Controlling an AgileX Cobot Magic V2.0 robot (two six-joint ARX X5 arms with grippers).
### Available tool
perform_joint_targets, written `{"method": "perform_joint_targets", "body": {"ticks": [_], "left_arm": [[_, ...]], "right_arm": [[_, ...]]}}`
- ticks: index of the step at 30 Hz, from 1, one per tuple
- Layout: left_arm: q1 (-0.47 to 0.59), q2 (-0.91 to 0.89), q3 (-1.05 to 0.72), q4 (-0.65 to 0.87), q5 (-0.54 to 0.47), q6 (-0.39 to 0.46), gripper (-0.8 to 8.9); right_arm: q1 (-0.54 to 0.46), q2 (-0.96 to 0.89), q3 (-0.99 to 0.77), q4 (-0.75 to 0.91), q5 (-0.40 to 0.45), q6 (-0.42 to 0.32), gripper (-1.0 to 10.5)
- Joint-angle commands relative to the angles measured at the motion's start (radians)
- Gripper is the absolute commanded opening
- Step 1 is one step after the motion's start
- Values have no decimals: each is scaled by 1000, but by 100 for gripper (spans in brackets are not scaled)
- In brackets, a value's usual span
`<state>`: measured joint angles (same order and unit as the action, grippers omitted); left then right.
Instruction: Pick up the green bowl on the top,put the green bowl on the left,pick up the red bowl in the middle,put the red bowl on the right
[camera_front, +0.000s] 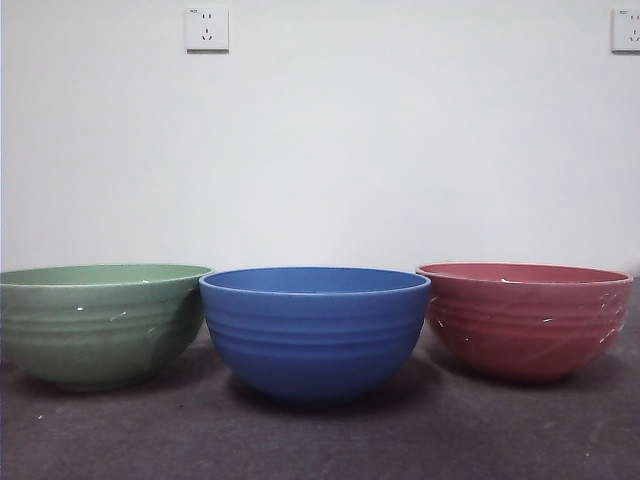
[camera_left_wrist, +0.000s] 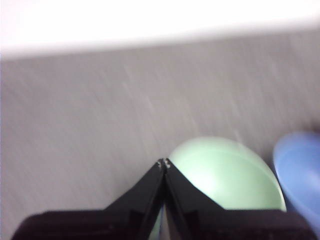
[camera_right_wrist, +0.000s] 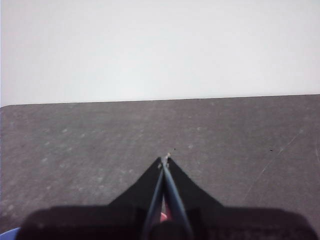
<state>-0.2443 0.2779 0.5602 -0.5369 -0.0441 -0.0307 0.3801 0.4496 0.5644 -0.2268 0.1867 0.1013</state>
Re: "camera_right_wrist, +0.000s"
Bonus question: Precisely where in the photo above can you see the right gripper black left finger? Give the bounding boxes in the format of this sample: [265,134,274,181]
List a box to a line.
[107,156,166,237]

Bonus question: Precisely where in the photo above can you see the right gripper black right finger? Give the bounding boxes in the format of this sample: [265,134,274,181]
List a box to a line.
[163,156,225,237]

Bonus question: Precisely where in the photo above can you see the red ribbed bowl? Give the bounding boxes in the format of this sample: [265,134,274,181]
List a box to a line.
[159,211,174,224]

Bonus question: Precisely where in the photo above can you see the blue ribbed bowl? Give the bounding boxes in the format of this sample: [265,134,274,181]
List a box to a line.
[6,226,21,240]

